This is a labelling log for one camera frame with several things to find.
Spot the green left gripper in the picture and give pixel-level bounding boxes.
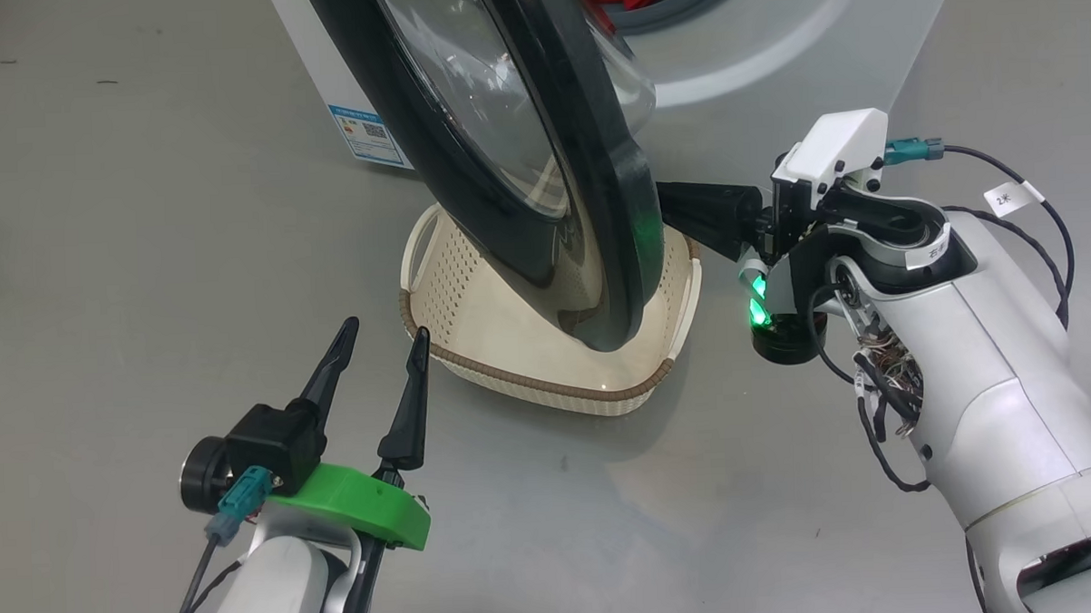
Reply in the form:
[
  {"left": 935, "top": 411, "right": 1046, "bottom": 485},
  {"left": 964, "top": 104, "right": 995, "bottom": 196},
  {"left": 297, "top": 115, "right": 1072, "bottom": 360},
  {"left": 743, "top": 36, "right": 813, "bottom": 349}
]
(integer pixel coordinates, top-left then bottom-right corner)
[{"left": 258, "top": 314, "right": 439, "bottom": 558}]

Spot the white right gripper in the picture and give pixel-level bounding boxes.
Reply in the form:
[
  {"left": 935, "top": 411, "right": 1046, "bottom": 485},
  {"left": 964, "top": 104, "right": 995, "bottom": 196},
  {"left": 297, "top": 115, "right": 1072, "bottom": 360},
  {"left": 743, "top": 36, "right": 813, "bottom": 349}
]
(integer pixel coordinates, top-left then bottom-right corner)
[{"left": 655, "top": 109, "right": 895, "bottom": 272}]

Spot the cream perforated laundry basket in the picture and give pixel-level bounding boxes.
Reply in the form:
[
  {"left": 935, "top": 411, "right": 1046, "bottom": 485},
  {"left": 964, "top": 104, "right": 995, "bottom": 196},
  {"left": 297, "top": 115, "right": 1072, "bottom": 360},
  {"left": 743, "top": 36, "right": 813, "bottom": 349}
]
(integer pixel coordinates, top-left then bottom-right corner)
[{"left": 395, "top": 192, "right": 707, "bottom": 425}]

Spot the blue energy label sticker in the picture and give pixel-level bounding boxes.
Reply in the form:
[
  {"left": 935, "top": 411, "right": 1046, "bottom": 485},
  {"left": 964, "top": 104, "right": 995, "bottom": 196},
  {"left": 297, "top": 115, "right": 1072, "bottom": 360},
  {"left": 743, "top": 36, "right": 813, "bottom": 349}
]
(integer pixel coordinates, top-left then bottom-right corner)
[{"left": 328, "top": 101, "right": 413, "bottom": 172}]

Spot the left camera cable teal connector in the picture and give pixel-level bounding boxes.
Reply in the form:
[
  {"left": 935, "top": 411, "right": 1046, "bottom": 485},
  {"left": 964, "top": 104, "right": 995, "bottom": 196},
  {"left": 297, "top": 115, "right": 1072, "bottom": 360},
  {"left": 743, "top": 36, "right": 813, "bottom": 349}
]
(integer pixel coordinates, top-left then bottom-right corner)
[{"left": 157, "top": 466, "right": 278, "bottom": 613}]

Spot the camera cable teal connector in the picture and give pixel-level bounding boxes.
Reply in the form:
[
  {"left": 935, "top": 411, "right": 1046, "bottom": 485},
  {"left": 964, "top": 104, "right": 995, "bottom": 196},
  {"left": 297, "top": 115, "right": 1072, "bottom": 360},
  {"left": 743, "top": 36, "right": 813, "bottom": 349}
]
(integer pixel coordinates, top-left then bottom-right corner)
[
  {"left": 157, "top": 466, "right": 278, "bottom": 613},
  {"left": 884, "top": 132, "right": 1078, "bottom": 336}
]

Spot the right camera cable teal connector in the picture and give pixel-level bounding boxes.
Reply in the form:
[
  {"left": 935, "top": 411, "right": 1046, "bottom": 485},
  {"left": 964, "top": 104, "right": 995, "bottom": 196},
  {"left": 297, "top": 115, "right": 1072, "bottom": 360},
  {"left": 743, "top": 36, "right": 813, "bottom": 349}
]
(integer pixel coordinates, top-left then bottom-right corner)
[{"left": 884, "top": 132, "right": 1078, "bottom": 336}]

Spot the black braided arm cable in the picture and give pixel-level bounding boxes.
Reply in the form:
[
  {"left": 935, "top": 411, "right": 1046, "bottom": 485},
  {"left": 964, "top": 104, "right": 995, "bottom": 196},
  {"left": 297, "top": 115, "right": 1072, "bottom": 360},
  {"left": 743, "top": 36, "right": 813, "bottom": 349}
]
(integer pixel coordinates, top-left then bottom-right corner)
[{"left": 941, "top": 202, "right": 1072, "bottom": 330}]

